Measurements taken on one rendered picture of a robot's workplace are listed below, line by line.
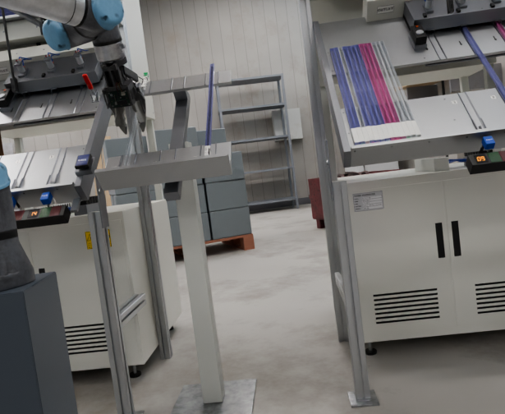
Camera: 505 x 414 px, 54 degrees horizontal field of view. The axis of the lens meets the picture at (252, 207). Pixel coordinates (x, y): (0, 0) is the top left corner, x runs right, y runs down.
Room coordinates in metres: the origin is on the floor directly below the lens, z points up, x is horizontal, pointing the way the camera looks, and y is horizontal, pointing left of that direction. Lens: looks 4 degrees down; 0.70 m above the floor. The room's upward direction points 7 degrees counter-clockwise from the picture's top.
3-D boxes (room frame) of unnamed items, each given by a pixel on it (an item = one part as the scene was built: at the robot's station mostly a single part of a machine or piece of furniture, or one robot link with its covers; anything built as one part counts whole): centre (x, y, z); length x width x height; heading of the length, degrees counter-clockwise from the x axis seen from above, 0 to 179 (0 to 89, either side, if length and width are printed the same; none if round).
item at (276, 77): (8.38, -0.20, 1.11); 1.11 x 0.47 x 2.23; 95
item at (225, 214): (4.66, 0.70, 0.58); 1.16 x 0.78 x 1.15; 109
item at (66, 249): (2.09, 0.78, 0.31); 0.70 x 0.65 x 0.62; 86
